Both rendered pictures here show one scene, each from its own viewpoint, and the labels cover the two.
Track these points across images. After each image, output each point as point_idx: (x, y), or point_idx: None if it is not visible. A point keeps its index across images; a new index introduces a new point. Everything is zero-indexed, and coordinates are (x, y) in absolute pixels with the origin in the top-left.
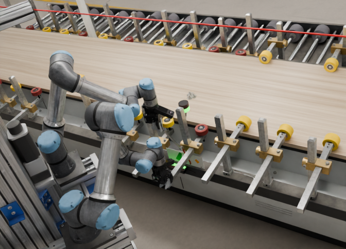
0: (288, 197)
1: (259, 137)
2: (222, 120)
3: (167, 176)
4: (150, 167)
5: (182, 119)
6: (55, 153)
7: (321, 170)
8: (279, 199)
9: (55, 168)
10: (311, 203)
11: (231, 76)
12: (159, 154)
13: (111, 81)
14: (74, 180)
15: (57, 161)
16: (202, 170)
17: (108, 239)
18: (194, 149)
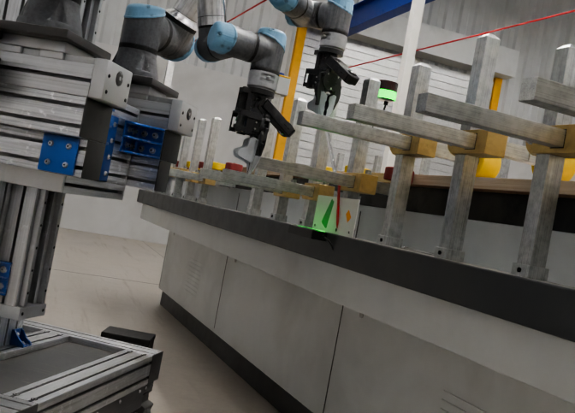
0: (469, 273)
1: (468, 88)
2: (423, 79)
3: (256, 125)
4: (228, 38)
5: (365, 101)
6: (135, 24)
7: (559, 133)
8: (448, 291)
9: (120, 53)
10: (511, 281)
11: None
12: (264, 50)
13: None
14: (129, 97)
15: (130, 41)
16: (345, 237)
17: (53, 27)
18: (355, 179)
